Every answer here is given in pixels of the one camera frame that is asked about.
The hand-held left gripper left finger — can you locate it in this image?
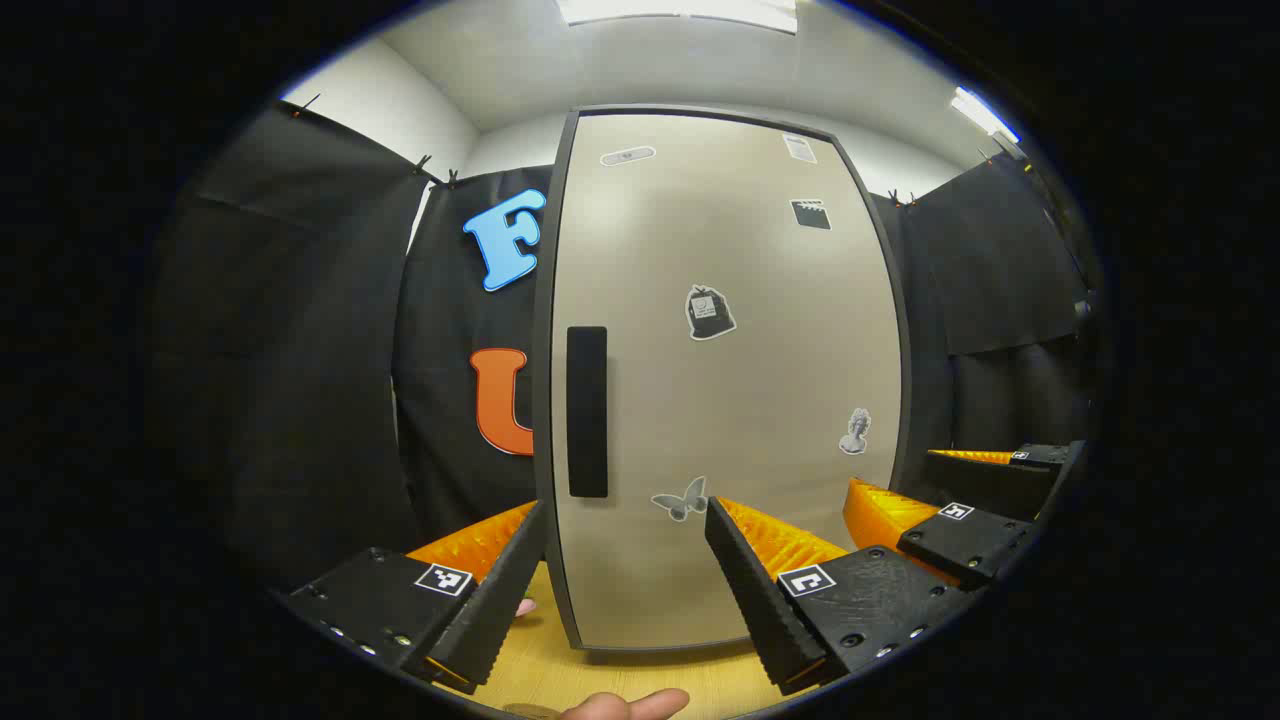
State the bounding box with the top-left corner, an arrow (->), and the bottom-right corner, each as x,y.
285,500 -> 551,696

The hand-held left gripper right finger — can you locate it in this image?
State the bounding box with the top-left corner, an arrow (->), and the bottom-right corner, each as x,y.
704,496 -> 978,697

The dark grey cabinet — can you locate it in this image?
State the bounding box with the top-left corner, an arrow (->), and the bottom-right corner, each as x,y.
531,104 -> 915,656

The ceiling light panel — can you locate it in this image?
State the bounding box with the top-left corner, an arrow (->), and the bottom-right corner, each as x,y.
555,0 -> 799,34
950,87 -> 1022,144

